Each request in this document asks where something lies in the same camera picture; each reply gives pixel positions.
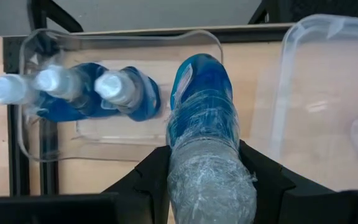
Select clear plastic handled bin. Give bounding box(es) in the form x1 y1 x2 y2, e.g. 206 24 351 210
16 28 225 163

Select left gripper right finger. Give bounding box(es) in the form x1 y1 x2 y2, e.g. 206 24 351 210
239 140 335 224

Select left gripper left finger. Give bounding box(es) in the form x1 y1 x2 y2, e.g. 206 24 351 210
103 144 172 224

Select clear plastic storage box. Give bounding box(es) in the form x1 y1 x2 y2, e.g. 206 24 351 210
267 14 358 192

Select blue dish soap bottle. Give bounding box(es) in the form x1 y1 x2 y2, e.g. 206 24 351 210
165 52 258 224
0 73 74 123
33 62 111 121
93 65 162 123

